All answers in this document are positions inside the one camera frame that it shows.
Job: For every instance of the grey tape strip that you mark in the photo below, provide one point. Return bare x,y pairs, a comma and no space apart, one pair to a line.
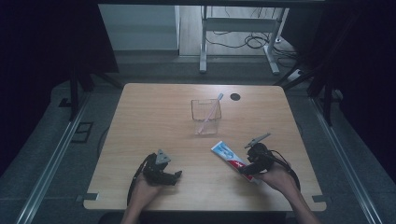
88,197
320,198

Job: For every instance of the person's left hand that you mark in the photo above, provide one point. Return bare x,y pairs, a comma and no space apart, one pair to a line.
148,193

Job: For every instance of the black metal stand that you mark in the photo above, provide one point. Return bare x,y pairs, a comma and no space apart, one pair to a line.
323,90
74,93

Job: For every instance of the pink toothbrush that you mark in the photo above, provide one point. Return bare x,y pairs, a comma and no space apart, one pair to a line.
210,113

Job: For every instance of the person's right hand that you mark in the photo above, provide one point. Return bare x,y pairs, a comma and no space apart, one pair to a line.
278,179

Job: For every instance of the aluminium floor rail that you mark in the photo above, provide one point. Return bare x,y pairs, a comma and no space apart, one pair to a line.
49,161
342,161

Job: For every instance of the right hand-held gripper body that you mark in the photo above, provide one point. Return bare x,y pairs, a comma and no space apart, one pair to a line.
260,157

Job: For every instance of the toothpaste tube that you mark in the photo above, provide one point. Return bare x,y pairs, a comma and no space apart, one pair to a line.
229,155

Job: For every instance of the black round table grommet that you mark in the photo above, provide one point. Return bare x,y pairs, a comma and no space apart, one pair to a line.
235,96

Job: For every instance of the clear plastic container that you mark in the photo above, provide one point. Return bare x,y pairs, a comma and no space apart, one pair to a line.
206,119

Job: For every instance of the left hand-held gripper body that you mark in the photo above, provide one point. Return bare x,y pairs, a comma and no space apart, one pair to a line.
154,174

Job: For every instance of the white metal desk frame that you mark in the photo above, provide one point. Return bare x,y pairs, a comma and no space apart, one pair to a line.
236,34

